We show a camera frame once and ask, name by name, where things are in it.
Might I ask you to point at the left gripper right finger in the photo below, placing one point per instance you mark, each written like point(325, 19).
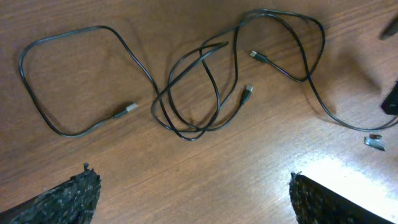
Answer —
point(315, 204)

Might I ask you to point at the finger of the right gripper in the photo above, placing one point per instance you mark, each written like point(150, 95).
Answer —
point(390, 104)

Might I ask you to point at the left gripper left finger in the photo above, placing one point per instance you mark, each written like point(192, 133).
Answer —
point(72, 201)

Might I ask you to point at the small black adapter plug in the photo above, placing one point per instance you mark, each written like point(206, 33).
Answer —
point(374, 141)

